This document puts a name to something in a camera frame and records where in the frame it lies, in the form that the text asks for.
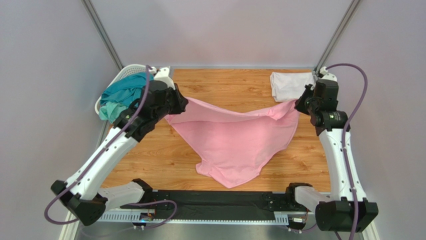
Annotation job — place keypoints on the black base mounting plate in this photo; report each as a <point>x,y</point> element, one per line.
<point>221,205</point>

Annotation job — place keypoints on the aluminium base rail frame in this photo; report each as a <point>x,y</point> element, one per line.
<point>143,218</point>

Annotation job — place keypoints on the mint green t shirt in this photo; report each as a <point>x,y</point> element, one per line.
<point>111,111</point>

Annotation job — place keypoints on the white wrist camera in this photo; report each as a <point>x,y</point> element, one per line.
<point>163,74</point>
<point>324,74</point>

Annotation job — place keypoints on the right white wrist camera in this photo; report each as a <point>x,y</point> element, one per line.
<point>324,74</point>

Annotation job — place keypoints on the right aluminium corner post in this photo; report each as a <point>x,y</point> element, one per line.
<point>338,33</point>

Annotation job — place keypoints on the pink t shirt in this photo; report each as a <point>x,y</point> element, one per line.
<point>234,146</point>

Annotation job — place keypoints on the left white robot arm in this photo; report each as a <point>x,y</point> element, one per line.
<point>106,159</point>

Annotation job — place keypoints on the white plastic laundry basket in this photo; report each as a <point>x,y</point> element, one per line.
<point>133,69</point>

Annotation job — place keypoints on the aluminium corner post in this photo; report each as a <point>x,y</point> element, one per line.
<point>102,32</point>
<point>338,33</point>

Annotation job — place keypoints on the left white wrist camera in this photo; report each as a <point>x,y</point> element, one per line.
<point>163,74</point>

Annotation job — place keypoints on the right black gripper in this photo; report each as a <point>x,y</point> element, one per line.
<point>306,101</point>

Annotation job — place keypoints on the left aluminium corner post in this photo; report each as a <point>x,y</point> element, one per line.
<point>102,32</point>

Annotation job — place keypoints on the folded white t shirt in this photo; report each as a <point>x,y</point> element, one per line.
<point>289,86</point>

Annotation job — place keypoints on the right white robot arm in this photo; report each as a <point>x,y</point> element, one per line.
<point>339,173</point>

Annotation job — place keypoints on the teal t shirt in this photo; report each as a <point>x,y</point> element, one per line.
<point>125,91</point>

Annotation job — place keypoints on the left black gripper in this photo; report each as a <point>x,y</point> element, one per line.
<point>181,102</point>

